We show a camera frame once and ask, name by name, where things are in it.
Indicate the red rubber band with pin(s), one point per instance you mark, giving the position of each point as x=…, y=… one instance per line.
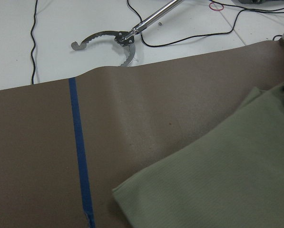
x=216, y=6

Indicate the reacher grabber stick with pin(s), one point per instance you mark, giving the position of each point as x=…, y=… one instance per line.
x=127, y=38

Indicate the brown paper table mat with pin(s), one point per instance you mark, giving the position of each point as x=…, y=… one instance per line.
x=66, y=145

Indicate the olive green t-shirt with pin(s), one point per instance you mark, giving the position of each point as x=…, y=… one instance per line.
x=232, y=177

